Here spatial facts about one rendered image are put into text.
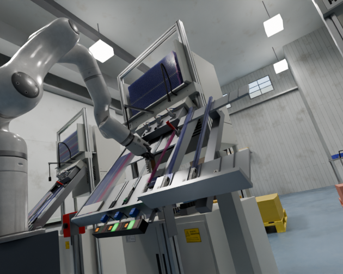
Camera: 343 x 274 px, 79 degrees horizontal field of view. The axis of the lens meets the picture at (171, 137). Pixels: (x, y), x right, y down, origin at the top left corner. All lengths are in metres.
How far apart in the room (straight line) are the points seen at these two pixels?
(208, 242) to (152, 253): 0.40
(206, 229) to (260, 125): 9.48
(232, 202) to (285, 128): 9.60
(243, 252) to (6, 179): 0.68
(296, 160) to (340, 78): 3.38
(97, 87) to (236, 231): 0.82
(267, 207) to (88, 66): 3.00
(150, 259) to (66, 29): 1.20
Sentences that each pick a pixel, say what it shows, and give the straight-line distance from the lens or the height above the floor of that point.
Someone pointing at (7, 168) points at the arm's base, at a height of 0.86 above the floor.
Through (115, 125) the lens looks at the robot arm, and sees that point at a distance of 1.04.
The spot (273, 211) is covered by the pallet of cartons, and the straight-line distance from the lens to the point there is 3.44.
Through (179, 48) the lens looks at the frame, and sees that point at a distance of 1.50.
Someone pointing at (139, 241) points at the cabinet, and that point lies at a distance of 1.43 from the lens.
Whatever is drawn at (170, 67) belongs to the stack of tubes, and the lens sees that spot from 1.48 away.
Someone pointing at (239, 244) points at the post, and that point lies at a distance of 0.77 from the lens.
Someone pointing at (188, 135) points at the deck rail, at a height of 1.02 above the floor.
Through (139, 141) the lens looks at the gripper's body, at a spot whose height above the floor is 1.03.
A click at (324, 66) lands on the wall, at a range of 9.92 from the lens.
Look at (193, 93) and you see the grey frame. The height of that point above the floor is 1.31.
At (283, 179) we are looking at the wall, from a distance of 10.12.
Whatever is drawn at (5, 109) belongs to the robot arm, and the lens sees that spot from 0.67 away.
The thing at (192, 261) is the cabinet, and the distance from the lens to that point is 1.18.
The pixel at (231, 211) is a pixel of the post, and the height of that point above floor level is 0.63.
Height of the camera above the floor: 0.71
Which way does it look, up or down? 17 degrees up
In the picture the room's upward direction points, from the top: 13 degrees counter-clockwise
